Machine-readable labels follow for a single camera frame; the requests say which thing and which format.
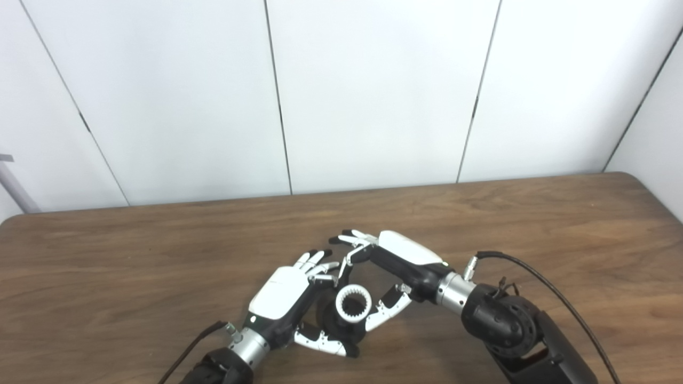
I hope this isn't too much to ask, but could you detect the round black plastic part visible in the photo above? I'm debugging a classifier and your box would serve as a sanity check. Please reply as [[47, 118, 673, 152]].
[[316, 296, 369, 347]]

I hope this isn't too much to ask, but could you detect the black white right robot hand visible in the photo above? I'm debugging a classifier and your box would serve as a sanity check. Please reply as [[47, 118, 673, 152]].
[[329, 229, 454, 332]]

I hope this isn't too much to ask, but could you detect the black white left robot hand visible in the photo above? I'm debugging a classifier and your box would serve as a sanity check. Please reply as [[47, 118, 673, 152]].
[[243, 249, 359, 358]]

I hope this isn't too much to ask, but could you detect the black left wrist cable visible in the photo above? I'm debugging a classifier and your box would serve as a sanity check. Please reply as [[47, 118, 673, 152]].
[[157, 321, 238, 384]]

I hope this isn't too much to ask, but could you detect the white toothed plastic ring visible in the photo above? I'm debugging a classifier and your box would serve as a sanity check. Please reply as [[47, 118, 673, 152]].
[[335, 284, 372, 324]]

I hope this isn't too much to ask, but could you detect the grey wall corner post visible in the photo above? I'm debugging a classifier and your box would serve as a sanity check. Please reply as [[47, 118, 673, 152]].
[[0, 155, 42, 214]]

